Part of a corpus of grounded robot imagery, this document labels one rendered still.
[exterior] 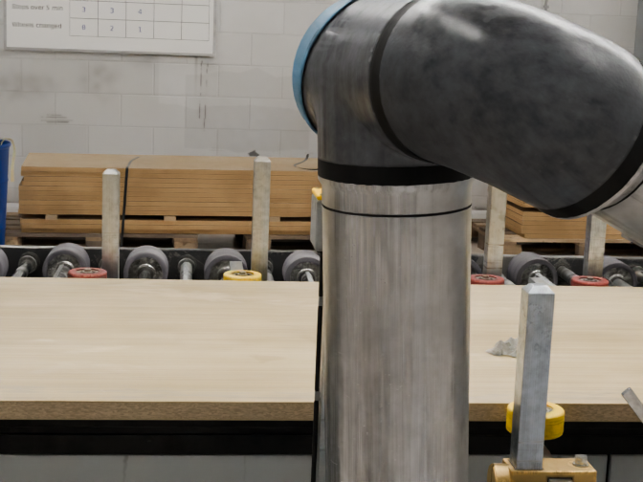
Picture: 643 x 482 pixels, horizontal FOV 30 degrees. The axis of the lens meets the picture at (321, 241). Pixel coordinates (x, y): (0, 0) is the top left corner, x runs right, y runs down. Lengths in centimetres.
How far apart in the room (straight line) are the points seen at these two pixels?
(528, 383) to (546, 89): 89
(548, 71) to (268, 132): 789
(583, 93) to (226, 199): 663
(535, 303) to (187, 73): 709
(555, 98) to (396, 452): 30
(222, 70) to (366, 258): 772
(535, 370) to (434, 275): 74
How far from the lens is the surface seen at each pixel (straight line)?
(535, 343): 157
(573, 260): 329
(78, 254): 304
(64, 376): 182
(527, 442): 161
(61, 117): 856
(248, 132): 859
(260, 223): 259
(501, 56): 74
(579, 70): 74
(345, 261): 86
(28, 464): 181
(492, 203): 266
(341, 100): 83
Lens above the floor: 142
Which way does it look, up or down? 10 degrees down
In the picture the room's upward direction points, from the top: 2 degrees clockwise
